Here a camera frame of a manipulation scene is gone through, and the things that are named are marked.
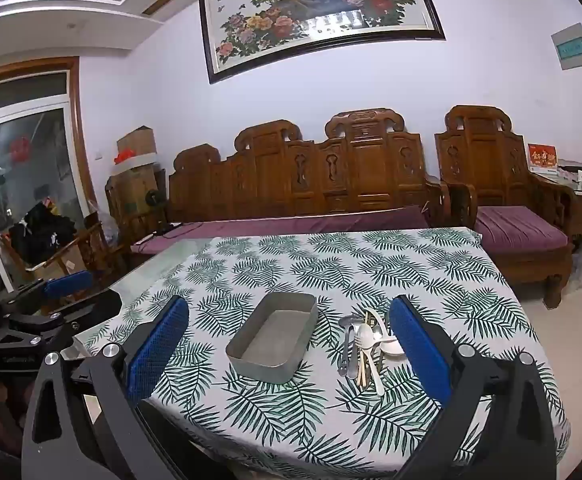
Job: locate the framed peacock flower painting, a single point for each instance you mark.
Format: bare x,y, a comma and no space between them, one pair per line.
321,10

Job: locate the grey flat box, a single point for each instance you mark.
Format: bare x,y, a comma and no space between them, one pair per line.
570,166

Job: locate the leaf print tablecloth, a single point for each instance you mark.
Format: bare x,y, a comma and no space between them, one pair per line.
321,260

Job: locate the pile of black clothes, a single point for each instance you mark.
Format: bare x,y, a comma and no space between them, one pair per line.
46,232

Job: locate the red hanging ornament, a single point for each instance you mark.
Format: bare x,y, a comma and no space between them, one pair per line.
20,149

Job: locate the square purple seat cushion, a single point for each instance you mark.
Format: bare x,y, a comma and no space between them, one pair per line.
516,230

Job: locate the wooden framed glass door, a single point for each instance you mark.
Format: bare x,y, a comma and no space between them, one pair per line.
31,160

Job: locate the rectangular metal tray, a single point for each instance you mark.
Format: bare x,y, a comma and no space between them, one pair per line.
276,332

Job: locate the long purple bench cushion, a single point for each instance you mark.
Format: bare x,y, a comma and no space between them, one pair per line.
296,222

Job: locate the red desk calendar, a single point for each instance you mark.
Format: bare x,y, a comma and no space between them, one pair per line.
542,157

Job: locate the small cardboard box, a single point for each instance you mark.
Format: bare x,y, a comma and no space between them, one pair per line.
138,142

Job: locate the red cloth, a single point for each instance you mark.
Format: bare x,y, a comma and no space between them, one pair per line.
123,157

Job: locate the small black fan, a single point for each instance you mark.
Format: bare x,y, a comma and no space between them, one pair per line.
156,197

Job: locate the white power strip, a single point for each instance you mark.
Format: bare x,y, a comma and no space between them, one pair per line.
143,241

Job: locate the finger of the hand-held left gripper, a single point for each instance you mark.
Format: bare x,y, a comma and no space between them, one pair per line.
68,283
96,306

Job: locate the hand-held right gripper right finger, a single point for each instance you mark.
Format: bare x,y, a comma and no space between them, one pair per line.
418,347

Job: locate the white ceramic soup spoon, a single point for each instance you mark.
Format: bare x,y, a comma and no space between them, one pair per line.
392,349

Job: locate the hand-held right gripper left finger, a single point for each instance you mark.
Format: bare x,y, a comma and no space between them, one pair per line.
158,345

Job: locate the plain wooden chair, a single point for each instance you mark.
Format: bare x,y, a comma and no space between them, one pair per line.
96,250

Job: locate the wall electrical panel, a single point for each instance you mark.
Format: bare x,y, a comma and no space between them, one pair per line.
573,49

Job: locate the carved wooden sofa bench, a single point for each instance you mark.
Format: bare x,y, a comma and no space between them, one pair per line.
366,170

